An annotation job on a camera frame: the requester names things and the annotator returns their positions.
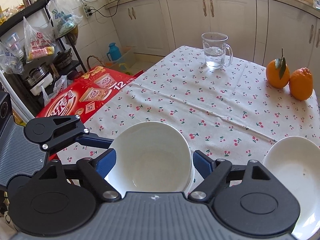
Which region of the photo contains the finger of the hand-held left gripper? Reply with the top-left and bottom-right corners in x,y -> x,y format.
41,114 -> 113,152

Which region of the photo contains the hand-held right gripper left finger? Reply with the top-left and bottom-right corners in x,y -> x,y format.
37,148 -> 122,203

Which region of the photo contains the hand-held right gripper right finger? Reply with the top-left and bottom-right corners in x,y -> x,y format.
188,150 -> 272,203

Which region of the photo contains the white fruit-print plate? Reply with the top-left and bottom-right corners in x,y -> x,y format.
262,136 -> 320,240

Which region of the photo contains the red printed carton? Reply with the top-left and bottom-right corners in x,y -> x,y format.
36,65 -> 146,161

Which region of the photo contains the small white plastic bag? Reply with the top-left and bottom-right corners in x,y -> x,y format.
41,75 -> 68,106

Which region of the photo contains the white electric steamer pot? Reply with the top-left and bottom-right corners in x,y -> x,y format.
23,63 -> 55,96

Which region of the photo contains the cherry-print tablecloth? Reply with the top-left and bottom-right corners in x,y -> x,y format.
56,45 -> 320,188

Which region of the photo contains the wicker basket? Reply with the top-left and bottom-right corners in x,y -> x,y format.
86,55 -> 112,73

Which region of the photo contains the clear bag with blue print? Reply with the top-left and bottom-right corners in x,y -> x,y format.
0,41 -> 26,75

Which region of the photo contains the teal thermos flask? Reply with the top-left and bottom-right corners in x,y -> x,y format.
106,42 -> 123,62

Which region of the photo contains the translucent green storage bin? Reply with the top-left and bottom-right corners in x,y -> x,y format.
117,46 -> 136,76

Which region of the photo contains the clear bag with red print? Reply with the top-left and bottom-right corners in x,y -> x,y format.
23,16 -> 56,64

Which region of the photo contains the clear plastic container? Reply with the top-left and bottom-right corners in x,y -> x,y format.
4,32 -> 21,53

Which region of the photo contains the glass mug with water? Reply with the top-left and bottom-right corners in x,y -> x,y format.
201,32 -> 234,69

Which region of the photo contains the orange with leaf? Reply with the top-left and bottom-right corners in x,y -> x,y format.
265,48 -> 291,89

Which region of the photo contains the clear bag with green print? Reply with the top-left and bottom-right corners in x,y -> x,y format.
47,0 -> 83,37

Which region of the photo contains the white power strip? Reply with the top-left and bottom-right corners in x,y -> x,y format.
83,3 -> 94,18

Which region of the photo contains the black metal rack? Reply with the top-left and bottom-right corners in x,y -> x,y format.
0,0 -> 88,98

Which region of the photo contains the orange without leaf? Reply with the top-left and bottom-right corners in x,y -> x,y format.
289,67 -> 314,101

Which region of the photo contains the white kitchen cabinet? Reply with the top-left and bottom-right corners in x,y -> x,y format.
104,0 -> 320,82

